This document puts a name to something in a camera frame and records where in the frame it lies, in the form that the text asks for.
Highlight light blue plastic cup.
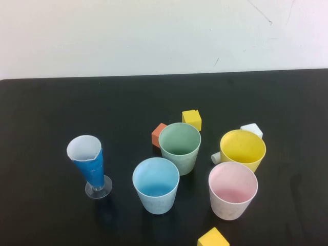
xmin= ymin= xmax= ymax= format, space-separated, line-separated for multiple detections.
xmin=132 ymin=157 xmax=180 ymax=215

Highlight orange cube block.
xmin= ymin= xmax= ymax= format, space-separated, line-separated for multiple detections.
xmin=151 ymin=122 xmax=168 ymax=148

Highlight yellow cube block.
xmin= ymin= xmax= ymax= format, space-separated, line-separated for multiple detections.
xmin=181 ymin=109 xmax=202 ymax=132
xmin=197 ymin=227 xmax=230 ymax=246

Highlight light green plastic cup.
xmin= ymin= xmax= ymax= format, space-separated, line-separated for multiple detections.
xmin=158 ymin=122 xmax=202 ymax=176

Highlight yellow plastic cup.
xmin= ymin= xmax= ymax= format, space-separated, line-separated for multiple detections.
xmin=219 ymin=129 xmax=267 ymax=173

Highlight blue paper conical measuring glass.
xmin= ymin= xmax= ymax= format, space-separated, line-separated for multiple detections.
xmin=66 ymin=134 xmax=113 ymax=199

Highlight white cube block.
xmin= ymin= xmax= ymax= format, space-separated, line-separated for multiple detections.
xmin=240 ymin=123 xmax=264 ymax=139

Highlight pink plastic cup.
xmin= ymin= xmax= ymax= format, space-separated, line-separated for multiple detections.
xmin=208 ymin=161 xmax=259 ymax=221

